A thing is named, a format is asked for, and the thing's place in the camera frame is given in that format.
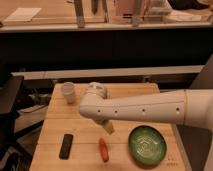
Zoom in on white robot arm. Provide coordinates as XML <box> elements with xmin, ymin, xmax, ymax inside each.
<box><xmin>79</xmin><ymin>82</ymin><xmax>213</xmax><ymax>135</ymax></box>

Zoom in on black eraser bar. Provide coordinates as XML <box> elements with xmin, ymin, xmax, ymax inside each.
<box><xmin>59</xmin><ymin>134</ymin><xmax>73</xmax><ymax>159</ymax></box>

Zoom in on black equipment at left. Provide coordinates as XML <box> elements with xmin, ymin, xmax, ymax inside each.
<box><xmin>0</xmin><ymin>76</ymin><xmax>24</xmax><ymax>160</ymax></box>

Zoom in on white paper sheet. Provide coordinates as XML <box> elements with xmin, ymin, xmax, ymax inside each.
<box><xmin>4</xmin><ymin>8</ymin><xmax>41</xmax><ymax>22</ymax></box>

